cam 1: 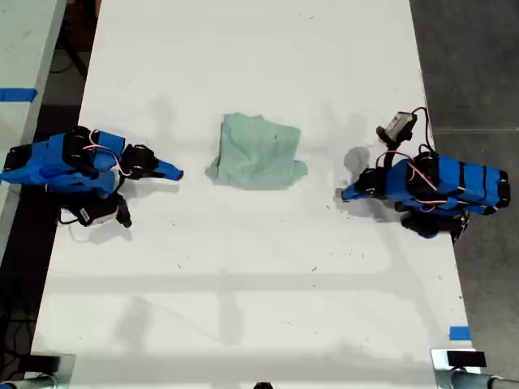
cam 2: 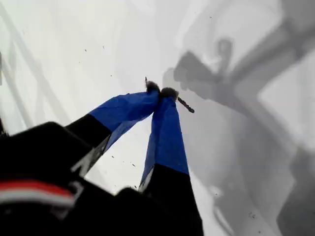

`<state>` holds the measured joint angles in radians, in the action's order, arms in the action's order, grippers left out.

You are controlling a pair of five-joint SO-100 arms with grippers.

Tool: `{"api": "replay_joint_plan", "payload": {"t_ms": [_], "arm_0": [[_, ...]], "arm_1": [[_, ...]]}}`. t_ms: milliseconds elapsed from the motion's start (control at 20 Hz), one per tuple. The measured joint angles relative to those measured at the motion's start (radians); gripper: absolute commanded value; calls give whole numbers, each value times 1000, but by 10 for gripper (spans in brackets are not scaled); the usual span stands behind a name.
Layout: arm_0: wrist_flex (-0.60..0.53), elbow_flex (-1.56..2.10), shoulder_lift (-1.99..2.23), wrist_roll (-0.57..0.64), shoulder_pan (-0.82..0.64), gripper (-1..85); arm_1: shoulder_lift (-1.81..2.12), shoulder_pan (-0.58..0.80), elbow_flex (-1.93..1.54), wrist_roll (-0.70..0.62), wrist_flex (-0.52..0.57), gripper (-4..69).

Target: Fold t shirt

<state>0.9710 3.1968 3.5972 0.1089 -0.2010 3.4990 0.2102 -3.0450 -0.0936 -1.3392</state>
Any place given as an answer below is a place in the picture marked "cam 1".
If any black floor cable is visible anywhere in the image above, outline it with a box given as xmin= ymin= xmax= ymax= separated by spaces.
xmin=49 ymin=38 xmax=89 ymax=80

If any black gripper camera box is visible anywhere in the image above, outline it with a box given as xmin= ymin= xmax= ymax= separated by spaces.
xmin=77 ymin=193 xmax=134 ymax=229

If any black camera stalk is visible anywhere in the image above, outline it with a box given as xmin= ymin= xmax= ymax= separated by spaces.
xmin=375 ymin=139 xmax=403 ymax=169

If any black camera cable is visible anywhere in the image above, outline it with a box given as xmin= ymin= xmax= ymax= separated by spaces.
xmin=410 ymin=106 xmax=438 ymax=154
xmin=58 ymin=207 xmax=83 ymax=227

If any short blue tape piece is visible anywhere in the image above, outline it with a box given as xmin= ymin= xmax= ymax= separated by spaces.
xmin=448 ymin=325 xmax=473 ymax=342

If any grey metal bracket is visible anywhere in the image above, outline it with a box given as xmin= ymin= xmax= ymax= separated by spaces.
xmin=29 ymin=353 xmax=77 ymax=383

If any white metal plate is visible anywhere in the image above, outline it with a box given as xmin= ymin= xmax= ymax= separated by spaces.
xmin=430 ymin=348 xmax=488 ymax=372

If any grey gripper camera box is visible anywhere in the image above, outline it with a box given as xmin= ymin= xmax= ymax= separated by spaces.
xmin=375 ymin=110 xmax=419 ymax=144

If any pale green t-shirt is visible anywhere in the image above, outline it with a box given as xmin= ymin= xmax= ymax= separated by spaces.
xmin=204 ymin=113 xmax=308 ymax=192

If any black box on bracket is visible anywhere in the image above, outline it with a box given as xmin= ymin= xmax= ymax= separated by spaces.
xmin=23 ymin=353 xmax=62 ymax=374

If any small black box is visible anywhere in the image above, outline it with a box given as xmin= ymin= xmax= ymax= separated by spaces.
xmin=446 ymin=350 xmax=488 ymax=370

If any grey metal tube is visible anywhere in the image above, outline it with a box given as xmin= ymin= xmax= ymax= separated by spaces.
xmin=435 ymin=369 xmax=519 ymax=389

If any long blue tape strip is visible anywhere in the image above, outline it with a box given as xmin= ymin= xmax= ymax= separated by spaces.
xmin=0 ymin=86 xmax=39 ymax=103

